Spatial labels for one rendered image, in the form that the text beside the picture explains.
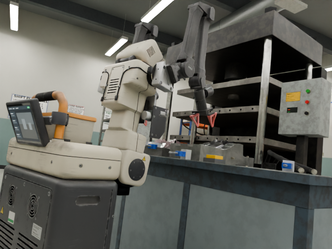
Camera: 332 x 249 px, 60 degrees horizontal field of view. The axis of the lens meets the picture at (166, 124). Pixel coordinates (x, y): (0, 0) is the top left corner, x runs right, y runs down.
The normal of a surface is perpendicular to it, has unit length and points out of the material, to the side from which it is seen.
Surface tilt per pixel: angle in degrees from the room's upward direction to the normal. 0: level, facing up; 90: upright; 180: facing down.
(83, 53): 90
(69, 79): 90
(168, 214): 90
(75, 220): 90
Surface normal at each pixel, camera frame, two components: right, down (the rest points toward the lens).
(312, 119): -0.77, -0.16
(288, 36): 0.62, -0.01
